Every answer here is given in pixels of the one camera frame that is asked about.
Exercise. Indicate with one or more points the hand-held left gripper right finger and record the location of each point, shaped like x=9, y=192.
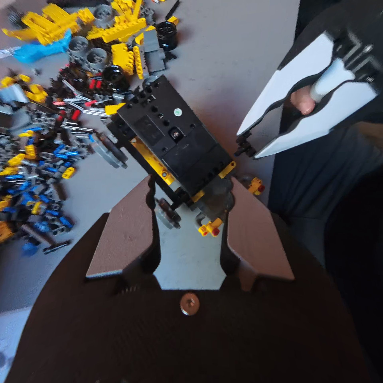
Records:
x=260, y=245

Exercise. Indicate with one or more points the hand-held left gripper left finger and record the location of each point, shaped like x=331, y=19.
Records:
x=122, y=239

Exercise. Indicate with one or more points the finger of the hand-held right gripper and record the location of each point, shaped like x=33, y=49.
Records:
x=287, y=84
x=323, y=116

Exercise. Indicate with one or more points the small connector pin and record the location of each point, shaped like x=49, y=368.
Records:
x=244, y=146

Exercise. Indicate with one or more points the yellow black brick vehicle model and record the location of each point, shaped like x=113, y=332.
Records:
x=173, y=137

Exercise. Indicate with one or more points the grey desk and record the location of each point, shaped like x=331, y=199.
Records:
x=239, y=42

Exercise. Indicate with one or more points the person's right hand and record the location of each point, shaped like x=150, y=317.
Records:
x=303, y=100

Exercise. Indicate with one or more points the pile of loose brick parts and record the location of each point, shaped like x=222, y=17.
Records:
x=48, y=119

